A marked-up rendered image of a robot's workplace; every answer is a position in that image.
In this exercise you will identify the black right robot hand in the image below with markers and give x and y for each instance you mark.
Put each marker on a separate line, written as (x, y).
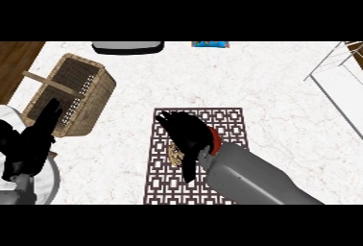
(189, 134)

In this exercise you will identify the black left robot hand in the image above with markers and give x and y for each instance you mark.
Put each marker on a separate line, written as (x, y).
(28, 147)

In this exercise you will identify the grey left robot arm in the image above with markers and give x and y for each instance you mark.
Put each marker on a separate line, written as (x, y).
(18, 192)

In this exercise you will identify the red and tan cupcake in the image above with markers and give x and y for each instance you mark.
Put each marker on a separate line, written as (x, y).
(215, 141)

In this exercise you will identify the brown patterned placemat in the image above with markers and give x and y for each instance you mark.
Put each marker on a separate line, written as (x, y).
(165, 189)

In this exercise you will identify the white round plate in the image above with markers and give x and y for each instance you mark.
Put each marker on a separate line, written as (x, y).
(50, 182)

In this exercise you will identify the brown wicker basket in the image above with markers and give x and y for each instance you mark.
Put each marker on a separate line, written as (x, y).
(94, 96)

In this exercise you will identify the blue packet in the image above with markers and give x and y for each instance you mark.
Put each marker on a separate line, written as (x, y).
(209, 44)

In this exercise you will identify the dark grey appliance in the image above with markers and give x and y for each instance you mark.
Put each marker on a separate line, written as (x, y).
(127, 47)

